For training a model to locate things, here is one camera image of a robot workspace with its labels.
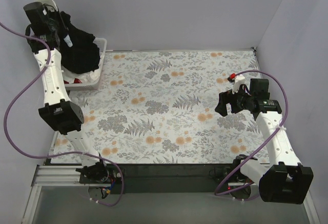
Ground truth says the floral patterned table mat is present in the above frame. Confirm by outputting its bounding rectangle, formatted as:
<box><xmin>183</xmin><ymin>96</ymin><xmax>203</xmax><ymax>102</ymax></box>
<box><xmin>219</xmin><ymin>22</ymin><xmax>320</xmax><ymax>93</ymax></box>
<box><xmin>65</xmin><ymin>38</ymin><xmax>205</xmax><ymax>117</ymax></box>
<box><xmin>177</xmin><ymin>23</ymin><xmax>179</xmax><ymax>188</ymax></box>
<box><xmin>52</xmin><ymin>50</ymin><xmax>270</xmax><ymax>165</ymax></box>

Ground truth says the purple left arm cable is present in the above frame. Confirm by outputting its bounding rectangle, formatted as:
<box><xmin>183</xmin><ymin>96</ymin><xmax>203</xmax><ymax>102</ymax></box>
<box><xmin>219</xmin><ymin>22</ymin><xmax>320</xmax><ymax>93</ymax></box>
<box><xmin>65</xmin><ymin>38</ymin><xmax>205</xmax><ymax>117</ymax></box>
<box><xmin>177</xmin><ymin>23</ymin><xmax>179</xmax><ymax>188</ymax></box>
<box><xmin>0</xmin><ymin>0</ymin><xmax>126</xmax><ymax>206</ymax></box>

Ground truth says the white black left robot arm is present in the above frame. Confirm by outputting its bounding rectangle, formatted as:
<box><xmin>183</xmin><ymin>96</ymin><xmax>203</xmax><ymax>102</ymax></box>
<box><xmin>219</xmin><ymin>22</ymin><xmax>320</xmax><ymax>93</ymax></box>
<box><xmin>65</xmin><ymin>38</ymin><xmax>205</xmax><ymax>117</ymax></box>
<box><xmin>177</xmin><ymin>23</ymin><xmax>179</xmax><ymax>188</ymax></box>
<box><xmin>24</xmin><ymin>2</ymin><xmax>109</xmax><ymax>183</ymax></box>

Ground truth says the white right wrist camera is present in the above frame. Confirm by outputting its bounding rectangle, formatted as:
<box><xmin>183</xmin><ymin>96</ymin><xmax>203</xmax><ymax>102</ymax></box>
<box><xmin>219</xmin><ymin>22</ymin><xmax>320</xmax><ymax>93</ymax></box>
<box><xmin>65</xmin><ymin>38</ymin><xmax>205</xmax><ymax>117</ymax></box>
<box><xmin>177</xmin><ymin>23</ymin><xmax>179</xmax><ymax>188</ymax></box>
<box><xmin>227</xmin><ymin>73</ymin><xmax>245</xmax><ymax>94</ymax></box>

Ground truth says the aluminium frame rail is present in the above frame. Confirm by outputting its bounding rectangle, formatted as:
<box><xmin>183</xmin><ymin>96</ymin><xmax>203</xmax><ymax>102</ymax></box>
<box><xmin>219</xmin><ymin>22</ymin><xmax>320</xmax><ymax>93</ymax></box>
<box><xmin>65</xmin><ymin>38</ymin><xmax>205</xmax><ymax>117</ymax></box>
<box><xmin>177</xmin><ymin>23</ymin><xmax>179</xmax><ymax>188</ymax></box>
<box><xmin>21</xmin><ymin>164</ymin><xmax>89</xmax><ymax>224</ymax></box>

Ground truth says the black t-shirt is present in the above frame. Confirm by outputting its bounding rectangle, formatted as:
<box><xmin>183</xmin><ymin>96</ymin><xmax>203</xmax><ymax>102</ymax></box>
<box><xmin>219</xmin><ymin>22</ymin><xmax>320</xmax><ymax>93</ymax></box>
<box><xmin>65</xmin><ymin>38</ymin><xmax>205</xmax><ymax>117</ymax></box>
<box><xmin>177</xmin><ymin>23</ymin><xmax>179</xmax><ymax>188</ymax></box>
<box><xmin>59</xmin><ymin>11</ymin><xmax>100</xmax><ymax>74</ymax></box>

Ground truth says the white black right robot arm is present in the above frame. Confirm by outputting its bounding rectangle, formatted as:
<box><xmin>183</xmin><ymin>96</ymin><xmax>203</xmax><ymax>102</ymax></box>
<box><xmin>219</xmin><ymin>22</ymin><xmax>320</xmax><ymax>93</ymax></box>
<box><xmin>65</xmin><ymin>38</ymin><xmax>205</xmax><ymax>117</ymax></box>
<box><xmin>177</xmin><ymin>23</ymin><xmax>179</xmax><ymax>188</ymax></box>
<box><xmin>215</xmin><ymin>75</ymin><xmax>314</xmax><ymax>205</ymax></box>

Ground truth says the white t-shirt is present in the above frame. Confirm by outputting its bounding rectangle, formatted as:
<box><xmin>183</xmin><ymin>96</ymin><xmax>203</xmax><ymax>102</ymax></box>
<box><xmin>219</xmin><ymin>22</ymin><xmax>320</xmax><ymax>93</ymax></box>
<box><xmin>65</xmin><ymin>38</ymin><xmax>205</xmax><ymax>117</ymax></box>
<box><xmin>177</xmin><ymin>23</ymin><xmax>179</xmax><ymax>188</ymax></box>
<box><xmin>62</xmin><ymin>69</ymin><xmax>100</xmax><ymax>84</ymax></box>

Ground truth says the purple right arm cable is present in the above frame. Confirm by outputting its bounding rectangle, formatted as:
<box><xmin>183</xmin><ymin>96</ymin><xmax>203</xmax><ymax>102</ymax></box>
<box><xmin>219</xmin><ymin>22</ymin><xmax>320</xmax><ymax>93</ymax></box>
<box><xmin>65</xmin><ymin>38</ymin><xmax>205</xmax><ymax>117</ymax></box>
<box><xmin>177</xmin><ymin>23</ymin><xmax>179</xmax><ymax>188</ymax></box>
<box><xmin>214</xmin><ymin>70</ymin><xmax>288</xmax><ymax>202</ymax></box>

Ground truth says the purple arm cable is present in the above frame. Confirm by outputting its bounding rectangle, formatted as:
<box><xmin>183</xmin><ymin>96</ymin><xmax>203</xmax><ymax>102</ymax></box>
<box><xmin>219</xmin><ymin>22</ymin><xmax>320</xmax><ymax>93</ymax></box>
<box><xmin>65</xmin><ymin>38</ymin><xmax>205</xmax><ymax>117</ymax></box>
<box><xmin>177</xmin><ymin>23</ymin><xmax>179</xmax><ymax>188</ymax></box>
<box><xmin>214</xmin><ymin>70</ymin><xmax>288</xmax><ymax>202</ymax></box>
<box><xmin>0</xmin><ymin>0</ymin><xmax>126</xmax><ymax>206</ymax></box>

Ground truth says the red t-shirt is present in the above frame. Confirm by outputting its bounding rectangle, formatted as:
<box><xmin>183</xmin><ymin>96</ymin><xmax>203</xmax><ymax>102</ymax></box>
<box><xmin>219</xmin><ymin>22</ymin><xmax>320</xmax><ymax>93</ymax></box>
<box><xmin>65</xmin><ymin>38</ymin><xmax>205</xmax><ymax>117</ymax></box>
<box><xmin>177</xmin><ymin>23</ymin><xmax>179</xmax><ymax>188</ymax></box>
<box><xmin>64</xmin><ymin>78</ymin><xmax>82</xmax><ymax>85</ymax></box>

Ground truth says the white plastic laundry basket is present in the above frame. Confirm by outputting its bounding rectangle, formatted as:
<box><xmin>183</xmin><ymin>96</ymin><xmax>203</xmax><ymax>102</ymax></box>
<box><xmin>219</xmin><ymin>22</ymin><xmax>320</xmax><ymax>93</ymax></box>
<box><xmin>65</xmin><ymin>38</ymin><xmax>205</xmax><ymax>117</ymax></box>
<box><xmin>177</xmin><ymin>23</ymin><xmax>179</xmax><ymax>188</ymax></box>
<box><xmin>61</xmin><ymin>37</ymin><xmax>107</xmax><ymax>91</ymax></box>

